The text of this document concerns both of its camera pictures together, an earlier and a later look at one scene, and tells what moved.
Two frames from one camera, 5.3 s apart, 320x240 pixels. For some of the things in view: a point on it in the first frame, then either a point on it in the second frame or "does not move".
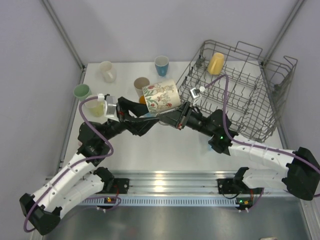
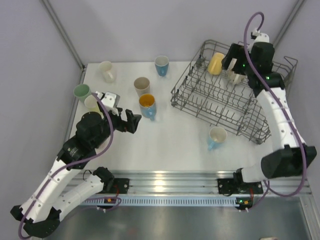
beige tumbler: x=140 y=82 does not move
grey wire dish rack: x=251 y=91 does not move
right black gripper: x=179 y=118 -> x=234 y=51
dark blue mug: x=161 y=63 does not move
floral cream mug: x=161 y=95 -> x=235 y=79
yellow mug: x=215 y=63 does not move
